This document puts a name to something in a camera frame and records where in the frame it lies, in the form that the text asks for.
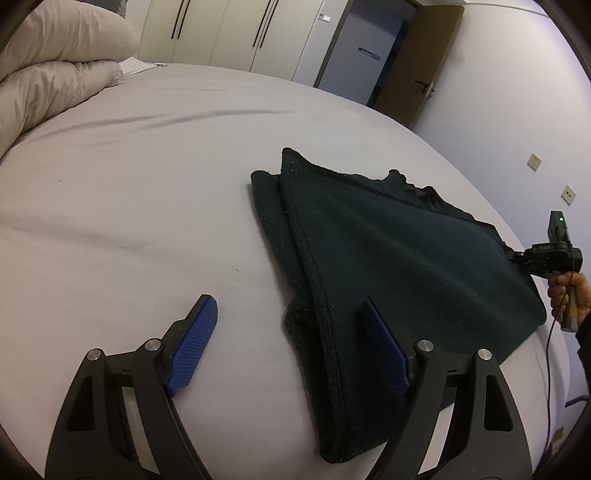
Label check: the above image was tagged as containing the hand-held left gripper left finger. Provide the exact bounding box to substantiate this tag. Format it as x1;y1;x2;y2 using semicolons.
45;294;218;480

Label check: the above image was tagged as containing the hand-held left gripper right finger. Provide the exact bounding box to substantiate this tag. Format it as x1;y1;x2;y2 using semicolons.
361;296;536;480

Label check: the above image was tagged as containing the dark green sweater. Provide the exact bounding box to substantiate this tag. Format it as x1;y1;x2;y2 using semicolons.
250;147;548;464

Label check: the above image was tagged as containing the person's right hand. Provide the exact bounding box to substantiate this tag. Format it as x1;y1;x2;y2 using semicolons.
548;270;591;325

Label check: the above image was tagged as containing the bed with grey sheet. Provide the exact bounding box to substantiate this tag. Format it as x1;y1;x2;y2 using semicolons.
0;62;568;480

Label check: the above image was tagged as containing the brown wooden door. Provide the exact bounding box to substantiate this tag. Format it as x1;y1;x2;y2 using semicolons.
369;4;465;130

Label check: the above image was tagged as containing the white cloth item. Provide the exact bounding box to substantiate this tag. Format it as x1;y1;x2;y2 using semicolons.
119;58;164;77

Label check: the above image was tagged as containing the cream wardrobe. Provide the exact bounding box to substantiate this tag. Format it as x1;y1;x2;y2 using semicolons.
139;0;347;88

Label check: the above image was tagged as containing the beige folded duvet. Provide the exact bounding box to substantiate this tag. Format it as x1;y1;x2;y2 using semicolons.
0;0;141;155

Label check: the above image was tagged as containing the black cable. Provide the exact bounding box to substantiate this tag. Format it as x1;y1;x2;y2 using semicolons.
538;316;591;462

